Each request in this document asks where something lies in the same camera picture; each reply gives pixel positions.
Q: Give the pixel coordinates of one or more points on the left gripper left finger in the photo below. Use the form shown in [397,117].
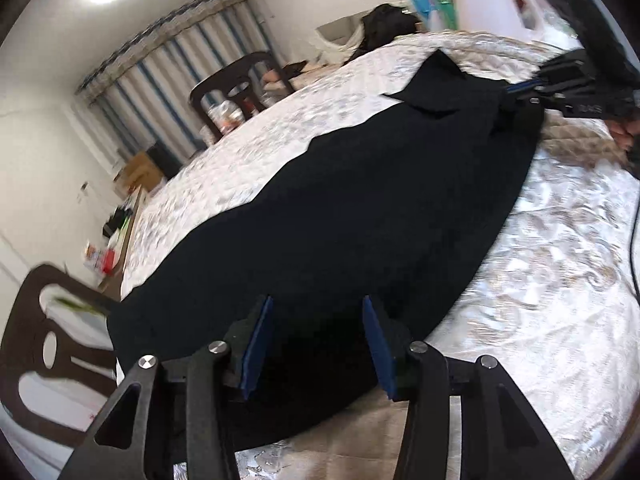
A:
[162,407]

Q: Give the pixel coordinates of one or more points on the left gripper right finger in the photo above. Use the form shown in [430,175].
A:
[502,437]

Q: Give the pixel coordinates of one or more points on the black pants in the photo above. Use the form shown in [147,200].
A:
[402,209]

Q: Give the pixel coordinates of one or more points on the right hand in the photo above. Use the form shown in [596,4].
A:
[623,133]

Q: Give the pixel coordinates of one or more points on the white electric kettle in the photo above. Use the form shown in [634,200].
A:
[521,20]

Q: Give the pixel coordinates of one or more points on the dark chair at left side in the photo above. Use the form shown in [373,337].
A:
[32,342]

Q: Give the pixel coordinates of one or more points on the white quilted table cover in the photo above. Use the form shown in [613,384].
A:
[553,300]

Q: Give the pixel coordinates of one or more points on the low white cabinet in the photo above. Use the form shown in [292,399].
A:
[112,281]

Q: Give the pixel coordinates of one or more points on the black bag on sofa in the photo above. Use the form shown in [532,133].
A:
[382,25]

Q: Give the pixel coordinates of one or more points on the cardboard box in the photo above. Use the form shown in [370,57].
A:
[139,172]

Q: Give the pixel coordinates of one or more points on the beige sofa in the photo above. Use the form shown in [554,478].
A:
[322,51]

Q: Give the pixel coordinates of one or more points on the striped curtain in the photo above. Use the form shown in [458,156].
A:
[140,93]

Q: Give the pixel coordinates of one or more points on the dark chair at far end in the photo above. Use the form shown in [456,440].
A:
[234,83]

